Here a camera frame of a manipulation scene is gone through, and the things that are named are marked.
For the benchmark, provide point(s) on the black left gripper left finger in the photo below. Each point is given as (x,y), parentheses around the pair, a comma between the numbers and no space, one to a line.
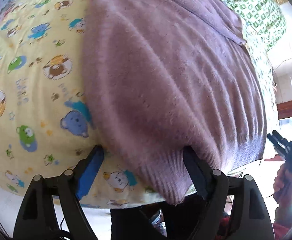
(37,219)

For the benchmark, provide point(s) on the purple knit sweater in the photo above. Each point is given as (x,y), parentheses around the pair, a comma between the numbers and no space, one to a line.
(160,75)

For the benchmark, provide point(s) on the green white patterned quilt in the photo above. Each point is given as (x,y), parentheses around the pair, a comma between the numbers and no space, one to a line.
(263,26)

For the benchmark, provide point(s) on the red sleeve forearm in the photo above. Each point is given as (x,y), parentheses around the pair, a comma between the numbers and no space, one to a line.
(283,231)

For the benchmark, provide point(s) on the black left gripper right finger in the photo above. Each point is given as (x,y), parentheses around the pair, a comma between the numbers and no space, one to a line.
(249,217)

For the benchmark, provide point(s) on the person right hand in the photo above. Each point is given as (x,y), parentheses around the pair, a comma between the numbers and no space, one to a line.
(283,213)

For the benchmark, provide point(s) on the yellow bear print bedsheet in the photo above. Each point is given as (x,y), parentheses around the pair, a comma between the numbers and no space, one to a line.
(45,125)

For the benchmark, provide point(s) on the dark wooden furniture edge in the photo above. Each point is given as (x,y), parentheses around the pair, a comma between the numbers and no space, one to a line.
(291,107)

